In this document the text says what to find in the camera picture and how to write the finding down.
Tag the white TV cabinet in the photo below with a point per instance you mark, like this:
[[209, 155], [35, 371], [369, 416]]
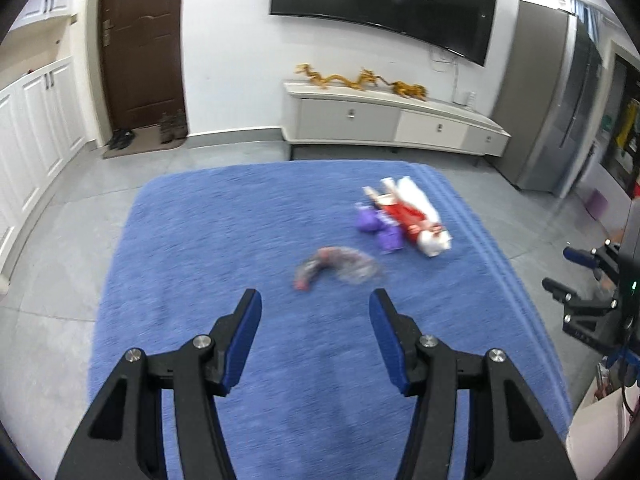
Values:
[[338, 115]]

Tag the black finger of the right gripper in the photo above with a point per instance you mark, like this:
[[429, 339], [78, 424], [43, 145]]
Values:
[[559, 291]]

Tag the blue gloved right hand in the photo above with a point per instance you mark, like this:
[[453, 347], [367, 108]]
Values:
[[625, 362]]

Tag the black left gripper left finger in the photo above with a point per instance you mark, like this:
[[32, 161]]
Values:
[[121, 435]]

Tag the purple wrapper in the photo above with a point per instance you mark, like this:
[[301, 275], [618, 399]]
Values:
[[389, 236], [367, 220]]

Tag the clear plastic bag red handle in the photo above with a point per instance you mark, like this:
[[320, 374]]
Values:
[[348, 264]]

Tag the grey refrigerator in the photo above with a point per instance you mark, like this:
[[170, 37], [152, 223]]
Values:
[[546, 96]]

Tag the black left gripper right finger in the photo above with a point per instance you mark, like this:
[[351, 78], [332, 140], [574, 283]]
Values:
[[509, 434]]

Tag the brown shoes pair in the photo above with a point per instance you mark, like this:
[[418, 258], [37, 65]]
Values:
[[173, 127]]

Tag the brown entrance door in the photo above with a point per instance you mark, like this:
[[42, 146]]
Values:
[[141, 61]]

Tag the white wall cupboards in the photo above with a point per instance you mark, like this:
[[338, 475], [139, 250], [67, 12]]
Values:
[[41, 124]]

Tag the blue carpet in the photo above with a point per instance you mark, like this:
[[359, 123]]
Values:
[[314, 400]]

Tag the black shoes pair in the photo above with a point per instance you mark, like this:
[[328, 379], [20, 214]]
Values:
[[121, 138]]

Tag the golden dragon ornament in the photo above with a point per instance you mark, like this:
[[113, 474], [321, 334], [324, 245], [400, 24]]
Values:
[[365, 79]]

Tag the red white paper bag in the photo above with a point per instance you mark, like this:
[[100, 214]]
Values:
[[419, 220]]

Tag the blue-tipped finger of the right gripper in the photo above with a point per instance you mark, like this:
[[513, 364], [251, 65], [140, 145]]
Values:
[[582, 257]]

